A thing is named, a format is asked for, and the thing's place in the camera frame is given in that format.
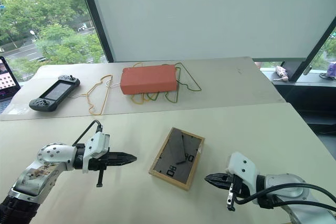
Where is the pink object on windowsill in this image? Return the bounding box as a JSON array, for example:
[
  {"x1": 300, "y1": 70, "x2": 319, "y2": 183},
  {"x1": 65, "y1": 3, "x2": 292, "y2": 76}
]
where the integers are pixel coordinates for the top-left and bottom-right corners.
[{"x1": 272, "y1": 66, "x2": 290, "y2": 82}]

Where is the white roller blind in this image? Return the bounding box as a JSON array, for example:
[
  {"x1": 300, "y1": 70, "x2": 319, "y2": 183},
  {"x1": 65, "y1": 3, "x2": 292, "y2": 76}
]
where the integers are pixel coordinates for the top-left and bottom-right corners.
[{"x1": 85, "y1": 0, "x2": 336, "y2": 62}]

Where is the black slanted window frame post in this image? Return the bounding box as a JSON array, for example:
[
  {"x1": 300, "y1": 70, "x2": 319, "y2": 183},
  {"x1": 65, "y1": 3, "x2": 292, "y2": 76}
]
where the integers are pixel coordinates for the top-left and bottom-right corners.
[{"x1": 288, "y1": 20, "x2": 336, "y2": 82}]

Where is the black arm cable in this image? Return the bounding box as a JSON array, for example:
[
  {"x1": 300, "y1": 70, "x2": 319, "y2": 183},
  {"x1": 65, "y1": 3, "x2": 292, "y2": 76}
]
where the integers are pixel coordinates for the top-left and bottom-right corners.
[
  {"x1": 71, "y1": 120, "x2": 103, "y2": 147},
  {"x1": 233, "y1": 184, "x2": 336, "y2": 210}
]

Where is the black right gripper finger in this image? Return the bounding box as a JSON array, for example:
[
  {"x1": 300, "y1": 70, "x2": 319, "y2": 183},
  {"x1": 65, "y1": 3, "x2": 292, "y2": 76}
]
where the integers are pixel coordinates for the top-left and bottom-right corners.
[
  {"x1": 205, "y1": 179, "x2": 231, "y2": 190},
  {"x1": 204, "y1": 173, "x2": 231, "y2": 182}
]

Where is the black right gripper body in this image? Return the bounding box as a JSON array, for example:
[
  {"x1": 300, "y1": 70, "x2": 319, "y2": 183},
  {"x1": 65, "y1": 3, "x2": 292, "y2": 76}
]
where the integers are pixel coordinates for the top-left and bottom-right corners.
[{"x1": 226, "y1": 173, "x2": 250, "y2": 212}]

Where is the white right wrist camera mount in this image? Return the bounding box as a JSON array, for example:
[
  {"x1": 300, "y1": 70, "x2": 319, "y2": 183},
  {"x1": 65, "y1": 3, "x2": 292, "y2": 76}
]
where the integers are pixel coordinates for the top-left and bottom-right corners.
[{"x1": 226, "y1": 152, "x2": 261, "y2": 199}]

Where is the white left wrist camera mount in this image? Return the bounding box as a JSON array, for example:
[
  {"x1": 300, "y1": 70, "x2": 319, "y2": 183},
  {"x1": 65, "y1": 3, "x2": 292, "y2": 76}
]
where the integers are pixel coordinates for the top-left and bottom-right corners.
[{"x1": 82, "y1": 132, "x2": 111, "y2": 174}]

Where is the purple object on windowsill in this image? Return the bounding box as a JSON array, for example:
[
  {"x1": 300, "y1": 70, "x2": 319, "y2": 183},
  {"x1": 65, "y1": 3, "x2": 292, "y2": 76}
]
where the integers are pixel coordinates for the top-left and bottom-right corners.
[{"x1": 327, "y1": 60, "x2": 336, "y2": 78}]

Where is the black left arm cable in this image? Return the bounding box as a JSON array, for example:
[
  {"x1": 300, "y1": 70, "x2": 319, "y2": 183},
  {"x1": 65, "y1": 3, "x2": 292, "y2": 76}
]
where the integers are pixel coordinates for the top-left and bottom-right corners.
[{"x1": 71, "y1": 120, "x2": 103, "y2": 147}]

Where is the dark green wire hanger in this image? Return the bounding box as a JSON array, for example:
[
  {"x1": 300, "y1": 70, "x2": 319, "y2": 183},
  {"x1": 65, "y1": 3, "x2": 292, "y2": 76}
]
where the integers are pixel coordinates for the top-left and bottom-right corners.
[{"x1": 145, "y1": 91, "x2": 161, "y2": 102}]

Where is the yellow wire hanger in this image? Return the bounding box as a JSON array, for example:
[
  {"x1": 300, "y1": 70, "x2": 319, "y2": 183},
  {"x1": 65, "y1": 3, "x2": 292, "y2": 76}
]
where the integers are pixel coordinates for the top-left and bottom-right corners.
[
  {"x1": 86, "y1": 75, "x2": 114, "y2": 116},
  {"x1": 130, "y1": 62, "x2": 161, "y2": 105}
]

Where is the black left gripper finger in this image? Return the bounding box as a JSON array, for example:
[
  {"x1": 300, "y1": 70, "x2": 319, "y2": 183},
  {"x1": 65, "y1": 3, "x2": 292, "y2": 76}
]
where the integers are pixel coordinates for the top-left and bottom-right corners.
[
  {"x1": 107, "y1": 152, "x2": 138, "y2": 160},
  {"x1": 107, "y1": 158, "x2": 138, "y2": 167}
]

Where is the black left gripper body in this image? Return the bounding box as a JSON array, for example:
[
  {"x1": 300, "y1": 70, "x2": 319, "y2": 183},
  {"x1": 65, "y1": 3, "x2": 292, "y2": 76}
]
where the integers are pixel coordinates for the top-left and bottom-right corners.
[{"x1": 88, "y1": 153, "x2": 111, "y2": 188}]

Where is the wooden framed dark tray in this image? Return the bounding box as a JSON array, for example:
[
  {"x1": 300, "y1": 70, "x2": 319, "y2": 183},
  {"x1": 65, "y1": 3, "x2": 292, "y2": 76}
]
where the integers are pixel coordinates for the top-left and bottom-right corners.
[{"x1": 148, "y1": 126, "x2": 206, "y2": 191}]

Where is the laptop with lit screen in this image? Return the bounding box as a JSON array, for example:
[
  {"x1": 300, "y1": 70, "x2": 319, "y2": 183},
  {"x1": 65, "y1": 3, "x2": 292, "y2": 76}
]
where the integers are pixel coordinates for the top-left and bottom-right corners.
[{"x1": 0, "y1": 56, "x2": 22, "y2": 114}]

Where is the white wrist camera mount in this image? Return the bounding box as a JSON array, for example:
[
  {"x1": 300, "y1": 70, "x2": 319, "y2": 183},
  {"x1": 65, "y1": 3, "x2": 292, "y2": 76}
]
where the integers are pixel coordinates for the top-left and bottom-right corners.
[
  {"x1": 226, "y1": 152, "x2": 261, "y2": 199},
  {"x1": 82, "y1": 132, "x2": 111, "y2": 174}
]

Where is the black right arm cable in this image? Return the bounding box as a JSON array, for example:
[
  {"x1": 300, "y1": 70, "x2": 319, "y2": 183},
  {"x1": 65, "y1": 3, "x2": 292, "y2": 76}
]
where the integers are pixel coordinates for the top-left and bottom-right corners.
[{"x1": 233, "y1": 184, "x2": 336, "y2": 210}]

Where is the orange rectangular box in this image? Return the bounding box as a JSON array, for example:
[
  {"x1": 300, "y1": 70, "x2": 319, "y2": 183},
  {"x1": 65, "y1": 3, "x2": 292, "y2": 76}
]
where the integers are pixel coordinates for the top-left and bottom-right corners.
[{"x1": 120, "y1": 64, "x2": 178, "y2": 95}]

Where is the black handheld game console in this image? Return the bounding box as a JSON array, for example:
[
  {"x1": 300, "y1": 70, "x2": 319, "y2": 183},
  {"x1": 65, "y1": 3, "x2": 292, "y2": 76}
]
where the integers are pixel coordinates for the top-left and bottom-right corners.
[{"x1": 28, "y1": 74, "x2": 81, "y2": 112}]

